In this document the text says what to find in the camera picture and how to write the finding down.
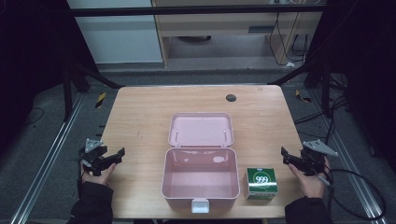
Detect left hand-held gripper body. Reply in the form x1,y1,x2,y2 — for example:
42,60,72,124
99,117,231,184
78,138,108,177

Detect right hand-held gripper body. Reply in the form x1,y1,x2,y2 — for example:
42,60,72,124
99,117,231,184
298,138,339,177

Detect person's left hand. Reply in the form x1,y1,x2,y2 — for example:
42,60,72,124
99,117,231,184
80,161,118,189

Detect person's right hand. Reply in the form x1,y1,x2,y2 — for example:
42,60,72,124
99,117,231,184
287,157,332,200

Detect green and white medicine box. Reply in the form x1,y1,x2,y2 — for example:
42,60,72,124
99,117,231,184
244,167,279,201

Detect yellow and black tape piece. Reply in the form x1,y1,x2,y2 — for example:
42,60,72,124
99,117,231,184
94,91,107,109
294,89,313,104

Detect black metal stand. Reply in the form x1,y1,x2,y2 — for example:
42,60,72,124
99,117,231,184
268,57,332,119
61,60,125,123

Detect pink plastic box with lid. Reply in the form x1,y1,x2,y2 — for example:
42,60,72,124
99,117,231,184
160,111,242,215

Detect black curtain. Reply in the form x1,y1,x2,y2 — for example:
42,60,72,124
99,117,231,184
306,0,396,175
0,0,101,157

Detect white cabinet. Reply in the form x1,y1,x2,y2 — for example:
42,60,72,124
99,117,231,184
66,0,164,65

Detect light wooden desk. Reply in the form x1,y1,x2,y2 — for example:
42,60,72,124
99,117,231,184
150,0,323,68

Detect black horizontal bar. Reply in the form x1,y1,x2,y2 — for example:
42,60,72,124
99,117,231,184
68,4,327,18

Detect aluminium floor rail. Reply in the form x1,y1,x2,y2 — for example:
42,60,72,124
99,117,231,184
9,92,86,224
309,88,389,224

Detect black floor cables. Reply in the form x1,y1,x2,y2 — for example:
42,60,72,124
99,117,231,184
293,74,351,139

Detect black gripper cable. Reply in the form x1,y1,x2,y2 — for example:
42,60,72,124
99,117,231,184
317,168,388,220

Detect thin black floor cable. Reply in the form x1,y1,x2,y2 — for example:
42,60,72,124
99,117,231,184
21,106,46,127

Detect black cables under desk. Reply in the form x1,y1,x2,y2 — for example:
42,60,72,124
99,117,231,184
268,11,310,67

